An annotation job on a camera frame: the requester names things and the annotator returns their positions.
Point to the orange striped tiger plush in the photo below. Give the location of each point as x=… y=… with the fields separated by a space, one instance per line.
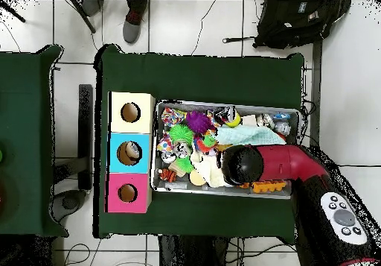
x=168 y=175

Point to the clear plastic packet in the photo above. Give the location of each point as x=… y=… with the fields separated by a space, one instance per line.
x=136 y=149

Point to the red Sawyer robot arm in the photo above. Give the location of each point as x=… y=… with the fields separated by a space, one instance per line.
x=285 y=161

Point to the clear mesh bin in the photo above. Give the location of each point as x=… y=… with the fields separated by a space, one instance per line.
x=208 y=190

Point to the wooden box with three holes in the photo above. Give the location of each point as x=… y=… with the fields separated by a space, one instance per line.
x=131 y=129

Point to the green spiky rubber ball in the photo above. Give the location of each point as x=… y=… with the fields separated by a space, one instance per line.
x=181 y=133

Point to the purple spiky rubber ball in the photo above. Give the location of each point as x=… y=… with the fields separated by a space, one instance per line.
x=198 y=122

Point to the cream cloth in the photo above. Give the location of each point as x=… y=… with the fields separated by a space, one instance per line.
x=208 y=170

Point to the crushed black can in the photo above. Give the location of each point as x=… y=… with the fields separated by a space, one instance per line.
x=223 y=114

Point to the mint green cloth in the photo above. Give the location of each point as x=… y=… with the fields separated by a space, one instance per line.
x=247 y=136

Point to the dark green table cloth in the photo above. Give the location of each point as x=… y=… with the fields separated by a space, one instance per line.
x=208 y=78
x=23 y=129

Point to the orange plastic tray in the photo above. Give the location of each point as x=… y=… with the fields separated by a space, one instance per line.
x=269 y=186

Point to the black standing panel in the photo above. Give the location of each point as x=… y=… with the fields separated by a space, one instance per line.
x=85 y=136

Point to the person's foot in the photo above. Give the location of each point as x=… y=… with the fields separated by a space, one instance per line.
x=90 y=6
x=132 y=27

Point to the grey stand foot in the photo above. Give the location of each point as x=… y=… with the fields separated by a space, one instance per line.
x=70 y=202

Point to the black backpack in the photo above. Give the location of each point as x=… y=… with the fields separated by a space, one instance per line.
x=297 y=24

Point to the black tripod leg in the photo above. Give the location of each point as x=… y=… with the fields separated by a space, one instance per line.
x=84 y=18
x=13 y=13

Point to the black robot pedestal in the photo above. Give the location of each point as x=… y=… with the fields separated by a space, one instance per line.
x=190 y=251

